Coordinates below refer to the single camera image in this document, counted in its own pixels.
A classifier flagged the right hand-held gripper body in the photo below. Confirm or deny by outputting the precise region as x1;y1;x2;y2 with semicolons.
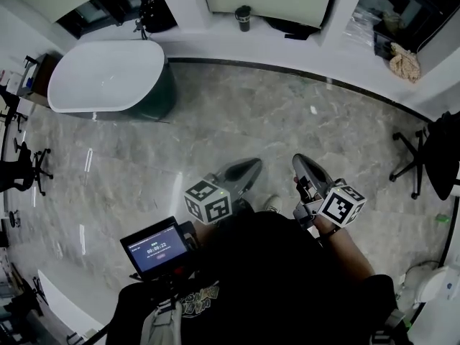
291;153;368;231

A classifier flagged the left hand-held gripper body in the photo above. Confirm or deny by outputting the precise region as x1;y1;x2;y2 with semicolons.
183;157;264;226

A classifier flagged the person's left forearm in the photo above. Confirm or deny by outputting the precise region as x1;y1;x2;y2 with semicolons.
193;221;219;246

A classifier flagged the person's right forearm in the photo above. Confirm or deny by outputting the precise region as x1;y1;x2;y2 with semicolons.
315;216;377;283

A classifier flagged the person's right hand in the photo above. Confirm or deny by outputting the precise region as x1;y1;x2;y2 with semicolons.
293;176;325;203

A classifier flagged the person's white shoe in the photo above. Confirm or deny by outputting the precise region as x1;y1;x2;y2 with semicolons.
263;194;284;214

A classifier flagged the black chest-mounted monitor screen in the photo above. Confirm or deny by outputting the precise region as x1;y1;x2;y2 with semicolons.
119;216;193;282

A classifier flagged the person's black t-shirt torso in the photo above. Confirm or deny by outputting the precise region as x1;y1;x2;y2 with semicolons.
114;206;400;345

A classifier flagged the black office chair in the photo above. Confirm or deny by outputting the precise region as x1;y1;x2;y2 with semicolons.
0;83;29;133
389;110;460;201
0;141;55;198

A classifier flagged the white toilet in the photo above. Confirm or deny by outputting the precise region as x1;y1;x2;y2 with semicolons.
405;263;460;305

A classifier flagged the beige crumpled cloth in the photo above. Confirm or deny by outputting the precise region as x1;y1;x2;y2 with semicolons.
389;42;422;84

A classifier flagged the white freestanding bathtub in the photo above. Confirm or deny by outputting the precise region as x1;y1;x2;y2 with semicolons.
47;40;178;122

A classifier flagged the black box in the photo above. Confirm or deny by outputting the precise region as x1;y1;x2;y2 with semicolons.
372;30;395;61

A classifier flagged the white counter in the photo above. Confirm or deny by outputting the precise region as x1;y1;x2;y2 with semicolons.
37;269;106;339

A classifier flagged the clear plastic wrap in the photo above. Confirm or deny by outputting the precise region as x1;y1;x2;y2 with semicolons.
344;8;379;52

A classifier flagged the black tumbler cup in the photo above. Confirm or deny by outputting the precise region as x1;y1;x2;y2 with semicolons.
234;4;252;33

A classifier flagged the small black tripod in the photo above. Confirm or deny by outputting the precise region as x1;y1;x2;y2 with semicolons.
132;17;149;42

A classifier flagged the black backpack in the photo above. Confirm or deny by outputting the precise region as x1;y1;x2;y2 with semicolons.
137;0;178;34

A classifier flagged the brown side cabinet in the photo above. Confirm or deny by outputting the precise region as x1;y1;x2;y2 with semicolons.
15;51;62;108

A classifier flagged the grey backpack strap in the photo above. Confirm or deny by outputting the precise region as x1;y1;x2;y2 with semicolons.
139;299;185;345

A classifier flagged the black strap bag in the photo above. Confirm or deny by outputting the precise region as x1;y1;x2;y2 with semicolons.
261;15;321;42

